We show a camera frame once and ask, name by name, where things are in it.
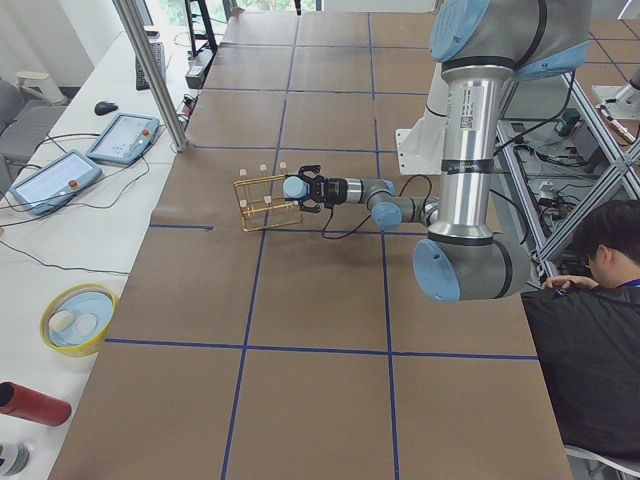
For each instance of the aluminium side frame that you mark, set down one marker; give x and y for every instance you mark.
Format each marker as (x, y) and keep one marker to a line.
(566, 145)

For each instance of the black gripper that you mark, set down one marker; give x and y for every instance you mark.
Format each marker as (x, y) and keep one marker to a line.
(332, 191)

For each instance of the aluminium frame post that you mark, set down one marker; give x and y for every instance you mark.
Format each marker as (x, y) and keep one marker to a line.
(133, 25)

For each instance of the blue teach pendant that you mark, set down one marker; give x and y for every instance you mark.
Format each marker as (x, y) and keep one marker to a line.
(54, 185)
(124, 140)

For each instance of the person in black shirt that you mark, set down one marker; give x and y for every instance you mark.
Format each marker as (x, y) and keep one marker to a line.
(586, 334)

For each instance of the light blue plastic cup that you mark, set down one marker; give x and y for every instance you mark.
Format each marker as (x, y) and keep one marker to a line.
(295, 188)

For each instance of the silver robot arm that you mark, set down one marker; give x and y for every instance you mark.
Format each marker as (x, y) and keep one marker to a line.
(479, 45)

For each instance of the far blue teach pendant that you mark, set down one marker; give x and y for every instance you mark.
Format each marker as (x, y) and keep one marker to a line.
(124, 140)

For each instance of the near blue teach pendant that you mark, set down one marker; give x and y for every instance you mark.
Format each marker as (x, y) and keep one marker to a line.
(54, 185)

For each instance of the black computer mouse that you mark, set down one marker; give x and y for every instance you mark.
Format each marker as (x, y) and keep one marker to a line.
(105, 107)

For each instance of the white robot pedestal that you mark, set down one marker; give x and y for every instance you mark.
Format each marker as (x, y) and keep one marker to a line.
(420, 149)

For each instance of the gold wire cup holder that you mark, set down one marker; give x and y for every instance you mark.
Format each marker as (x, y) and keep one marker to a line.
(261, 201)

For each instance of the red cylinder bottle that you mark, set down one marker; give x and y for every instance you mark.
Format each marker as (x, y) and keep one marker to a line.
(21, 402)

